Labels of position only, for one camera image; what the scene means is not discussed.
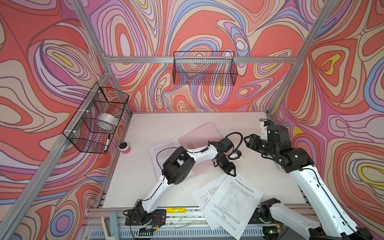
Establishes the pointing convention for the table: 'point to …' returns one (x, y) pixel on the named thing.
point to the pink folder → (196, 137)
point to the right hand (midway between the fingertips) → (248, 143)
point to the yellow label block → (175, 210)
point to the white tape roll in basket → (107, 121)
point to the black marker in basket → (107, 143)
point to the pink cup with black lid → (124, 147)
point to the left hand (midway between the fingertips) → (234, 172)
